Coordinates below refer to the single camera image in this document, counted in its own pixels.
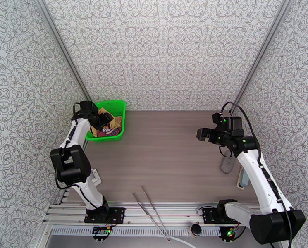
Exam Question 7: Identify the grey stone block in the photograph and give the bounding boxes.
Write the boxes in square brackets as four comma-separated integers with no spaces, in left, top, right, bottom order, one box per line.
[220,155,234,175]

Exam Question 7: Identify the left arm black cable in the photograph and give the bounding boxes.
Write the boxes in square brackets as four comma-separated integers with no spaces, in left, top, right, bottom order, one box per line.
[55,102,98,212]

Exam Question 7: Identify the black round button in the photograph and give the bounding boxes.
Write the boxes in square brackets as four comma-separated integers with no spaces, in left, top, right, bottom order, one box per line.
[190,223,203,239]

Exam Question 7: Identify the green plastic basket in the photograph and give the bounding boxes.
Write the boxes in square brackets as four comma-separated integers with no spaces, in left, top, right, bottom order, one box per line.
[85,100,127,143]

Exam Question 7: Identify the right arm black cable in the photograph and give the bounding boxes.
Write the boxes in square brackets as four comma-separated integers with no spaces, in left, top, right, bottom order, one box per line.
[221,101,294,248]

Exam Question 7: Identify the aluminium rail along arm bases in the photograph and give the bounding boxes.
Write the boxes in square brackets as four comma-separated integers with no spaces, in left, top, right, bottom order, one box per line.
[43,201,259,228]

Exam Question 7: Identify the white plastic holder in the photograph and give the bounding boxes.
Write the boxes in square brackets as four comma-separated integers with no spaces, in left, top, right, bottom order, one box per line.
[90,168,103,186]

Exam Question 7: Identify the aluminium frame post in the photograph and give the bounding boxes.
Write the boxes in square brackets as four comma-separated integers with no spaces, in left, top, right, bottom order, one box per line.
[231,0,293,107]
[32,0,93,102]

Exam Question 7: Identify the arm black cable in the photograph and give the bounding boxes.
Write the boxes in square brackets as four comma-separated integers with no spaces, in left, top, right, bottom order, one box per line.
[55,102,98,212]
[221,101,294,248]

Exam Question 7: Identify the white cable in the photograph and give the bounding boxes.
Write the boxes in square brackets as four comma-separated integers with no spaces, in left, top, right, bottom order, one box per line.
[167,236,197,248]

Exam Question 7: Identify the long metal tweezers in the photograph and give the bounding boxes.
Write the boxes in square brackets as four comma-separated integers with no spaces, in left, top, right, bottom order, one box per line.
[131,185,172,242]

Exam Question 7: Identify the perforated grey cable duct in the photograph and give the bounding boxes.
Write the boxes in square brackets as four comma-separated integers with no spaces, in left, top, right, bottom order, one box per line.
[50,227,223,237]

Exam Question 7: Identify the yellow cloth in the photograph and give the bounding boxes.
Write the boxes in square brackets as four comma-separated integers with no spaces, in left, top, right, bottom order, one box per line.
[90,107,124,134]

